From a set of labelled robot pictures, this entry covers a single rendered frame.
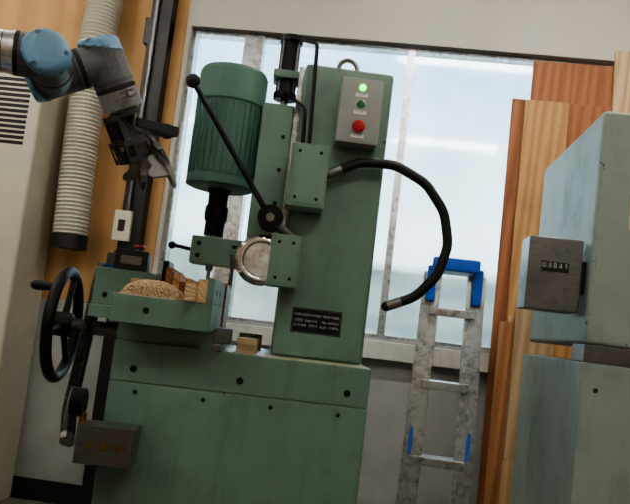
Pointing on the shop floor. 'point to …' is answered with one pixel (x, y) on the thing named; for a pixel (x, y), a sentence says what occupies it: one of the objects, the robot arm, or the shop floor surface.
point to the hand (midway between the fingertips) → (161, 188)
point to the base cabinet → (231, 449)
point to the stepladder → (466, 421)
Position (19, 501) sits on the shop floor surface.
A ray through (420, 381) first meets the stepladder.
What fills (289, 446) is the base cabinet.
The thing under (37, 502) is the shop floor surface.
